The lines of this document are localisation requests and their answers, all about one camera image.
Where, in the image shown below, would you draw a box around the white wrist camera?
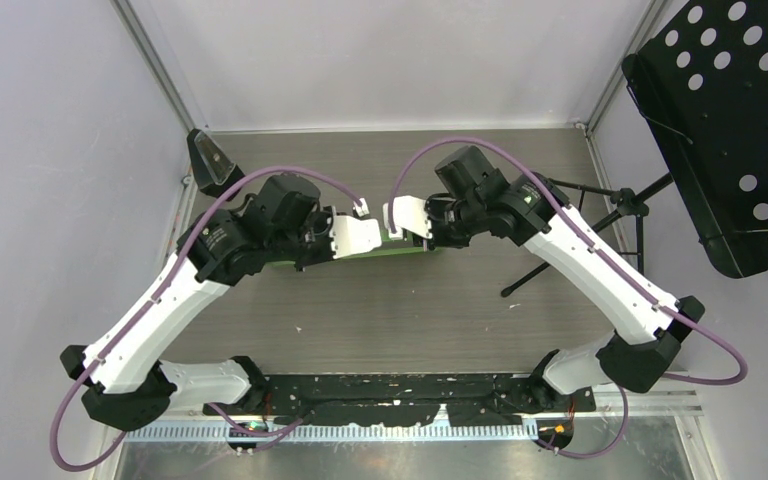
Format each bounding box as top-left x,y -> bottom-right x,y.
382,195 -> 433,240
331,197 -> 381,260

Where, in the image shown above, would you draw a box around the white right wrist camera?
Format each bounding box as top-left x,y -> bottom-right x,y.
382,195 -> 433,240

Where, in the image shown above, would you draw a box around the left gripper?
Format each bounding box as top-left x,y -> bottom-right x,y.
271,205 -> 351,272

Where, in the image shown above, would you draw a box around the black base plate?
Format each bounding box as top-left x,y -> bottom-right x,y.
220,373 -> 596,427

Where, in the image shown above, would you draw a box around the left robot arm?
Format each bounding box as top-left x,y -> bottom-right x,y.
60,172 -> 340,432

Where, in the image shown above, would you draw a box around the wooden picture frame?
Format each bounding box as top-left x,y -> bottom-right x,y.
265,230 -> 433,272

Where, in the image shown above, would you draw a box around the black wedge object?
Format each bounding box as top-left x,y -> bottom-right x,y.
186,129 -> 245,199

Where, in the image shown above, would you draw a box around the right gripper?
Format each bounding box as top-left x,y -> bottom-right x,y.
413,195 -> 486,249

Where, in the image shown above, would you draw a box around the black music stand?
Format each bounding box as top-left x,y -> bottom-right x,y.
500,0 -> 768,299

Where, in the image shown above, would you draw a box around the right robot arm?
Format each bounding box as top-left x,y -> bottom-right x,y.
394,146 -> 704,411

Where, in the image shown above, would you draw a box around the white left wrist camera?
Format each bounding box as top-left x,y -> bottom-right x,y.
331,197 -> 381,260

